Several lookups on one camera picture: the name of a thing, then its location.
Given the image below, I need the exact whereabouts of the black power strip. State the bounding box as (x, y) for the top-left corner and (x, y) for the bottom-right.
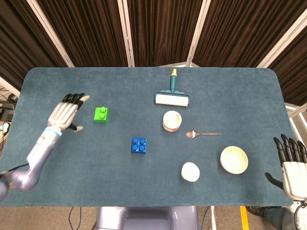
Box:
(0, 100), (16, 122)

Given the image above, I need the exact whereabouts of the white paper cup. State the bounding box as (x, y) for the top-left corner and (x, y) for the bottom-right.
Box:
(181, 162), (201, 183)

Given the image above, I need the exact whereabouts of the green toy building block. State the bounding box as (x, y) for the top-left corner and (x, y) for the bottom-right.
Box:
(93, 106), (110, 124)

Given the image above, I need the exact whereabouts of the clear plastic jar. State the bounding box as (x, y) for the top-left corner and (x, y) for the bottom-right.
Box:
(162, 110), (183, 132)

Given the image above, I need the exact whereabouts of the dark brown curtain panel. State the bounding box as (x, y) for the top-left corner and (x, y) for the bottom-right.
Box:
(268, 39), (307, 107)
(37, 0), (129, 68)
(191, 0), (307, 68)
(0, 0), (69, 92)
(126, 0), (204, 68)

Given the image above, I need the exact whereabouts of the teal lint roller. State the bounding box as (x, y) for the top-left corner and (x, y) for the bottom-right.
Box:
(153, 68), (191, 108)

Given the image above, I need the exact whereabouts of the white partition frame post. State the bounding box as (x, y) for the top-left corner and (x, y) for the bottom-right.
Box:
(117, 0), (135, 68)
(186, 0), (212, 68)
(256, 13), (307, 69)
(25, 0), (75, 68)

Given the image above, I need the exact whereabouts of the blue toy building block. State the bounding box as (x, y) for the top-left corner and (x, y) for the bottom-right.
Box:
(130, 137), (147, 154)

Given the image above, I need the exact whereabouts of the cream bowl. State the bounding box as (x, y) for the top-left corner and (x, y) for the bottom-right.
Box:
(220, 146), (249, 174)

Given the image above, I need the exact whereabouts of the blue table mat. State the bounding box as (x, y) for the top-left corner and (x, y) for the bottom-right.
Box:
(0, 67), (295, 208)

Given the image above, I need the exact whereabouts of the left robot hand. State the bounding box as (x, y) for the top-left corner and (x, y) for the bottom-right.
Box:
(47, 92), (91, 133)

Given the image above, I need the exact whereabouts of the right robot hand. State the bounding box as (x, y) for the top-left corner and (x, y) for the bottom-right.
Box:
(264, 134), (307, 201)

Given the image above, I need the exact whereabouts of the lavender robot torso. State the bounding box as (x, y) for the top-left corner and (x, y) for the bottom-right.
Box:
(95, 206), (200, 230)

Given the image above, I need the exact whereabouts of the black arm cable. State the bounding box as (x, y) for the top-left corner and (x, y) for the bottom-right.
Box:
(6, 163), (30, 173)

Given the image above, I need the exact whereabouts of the black floor cable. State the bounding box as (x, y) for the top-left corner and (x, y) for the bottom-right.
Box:
(68, 207), (83, 230)

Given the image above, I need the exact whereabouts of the metal spoon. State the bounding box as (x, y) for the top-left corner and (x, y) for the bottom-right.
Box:
(186, 130), (222, 139)

